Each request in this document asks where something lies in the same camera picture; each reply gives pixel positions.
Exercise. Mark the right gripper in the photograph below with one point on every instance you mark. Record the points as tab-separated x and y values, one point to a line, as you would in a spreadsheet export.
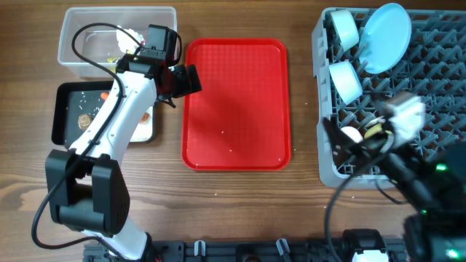
368	148

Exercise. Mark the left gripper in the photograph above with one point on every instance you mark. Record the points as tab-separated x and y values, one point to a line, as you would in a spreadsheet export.
184	86

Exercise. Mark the pink cup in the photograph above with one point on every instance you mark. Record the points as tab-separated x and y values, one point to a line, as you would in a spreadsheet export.
352	133

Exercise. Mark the light blue bowl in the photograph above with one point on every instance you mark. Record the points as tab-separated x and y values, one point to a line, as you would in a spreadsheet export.
346	81

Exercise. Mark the white tissue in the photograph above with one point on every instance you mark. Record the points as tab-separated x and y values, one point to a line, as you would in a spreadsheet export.
126	44

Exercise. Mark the brown round food piece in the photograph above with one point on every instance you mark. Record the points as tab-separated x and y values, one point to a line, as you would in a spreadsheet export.
84	121

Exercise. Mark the light blue plate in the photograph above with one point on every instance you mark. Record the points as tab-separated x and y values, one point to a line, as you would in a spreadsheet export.
385	38

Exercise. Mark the green bowl with rice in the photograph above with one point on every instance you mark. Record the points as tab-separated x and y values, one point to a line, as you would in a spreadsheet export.
345	27

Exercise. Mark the yellow cup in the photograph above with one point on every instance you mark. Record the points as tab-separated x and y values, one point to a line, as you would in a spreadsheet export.
374	130

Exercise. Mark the white plastic spoon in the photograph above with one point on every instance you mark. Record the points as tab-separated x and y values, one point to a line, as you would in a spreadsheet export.
377	120

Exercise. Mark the orange carrot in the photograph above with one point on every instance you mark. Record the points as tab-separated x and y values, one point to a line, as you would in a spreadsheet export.
104	95

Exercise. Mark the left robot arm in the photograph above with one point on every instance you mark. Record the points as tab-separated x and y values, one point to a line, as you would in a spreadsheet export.
86	189

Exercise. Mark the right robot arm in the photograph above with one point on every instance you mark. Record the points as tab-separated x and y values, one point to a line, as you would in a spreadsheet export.
435	189

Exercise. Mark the grey dishwasher rack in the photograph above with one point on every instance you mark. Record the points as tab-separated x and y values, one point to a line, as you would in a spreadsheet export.
433	67

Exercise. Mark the red serving tray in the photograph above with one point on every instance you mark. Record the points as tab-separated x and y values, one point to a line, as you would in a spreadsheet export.
240	121

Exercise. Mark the clear plastic bin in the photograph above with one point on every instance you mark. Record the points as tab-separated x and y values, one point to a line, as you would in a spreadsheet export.
100	42

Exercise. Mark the black plastic tray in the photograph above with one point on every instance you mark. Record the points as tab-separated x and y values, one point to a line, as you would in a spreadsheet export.
73	100

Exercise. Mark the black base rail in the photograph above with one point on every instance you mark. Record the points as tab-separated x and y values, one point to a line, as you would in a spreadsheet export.
310	250

